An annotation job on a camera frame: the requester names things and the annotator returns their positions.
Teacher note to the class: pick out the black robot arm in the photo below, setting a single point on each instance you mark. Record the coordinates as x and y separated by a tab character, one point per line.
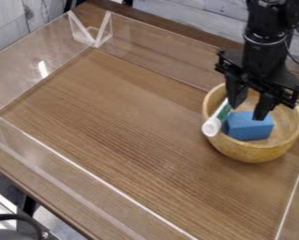
272	16

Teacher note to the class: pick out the blue rectangular block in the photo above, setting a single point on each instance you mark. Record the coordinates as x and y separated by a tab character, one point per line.
242	128

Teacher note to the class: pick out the brown wooden bowl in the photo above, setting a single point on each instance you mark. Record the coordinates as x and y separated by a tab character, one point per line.
259	150

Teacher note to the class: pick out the black metal table frame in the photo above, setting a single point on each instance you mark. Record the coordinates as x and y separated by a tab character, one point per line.
17	224

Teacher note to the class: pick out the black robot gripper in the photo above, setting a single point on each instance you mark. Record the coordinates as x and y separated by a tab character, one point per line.
256	67

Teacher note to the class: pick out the clear acrylic corner bracket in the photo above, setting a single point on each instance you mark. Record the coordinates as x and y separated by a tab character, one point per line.
91	35

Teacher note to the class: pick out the green Expo marker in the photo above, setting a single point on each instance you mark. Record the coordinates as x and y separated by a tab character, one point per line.
212	125

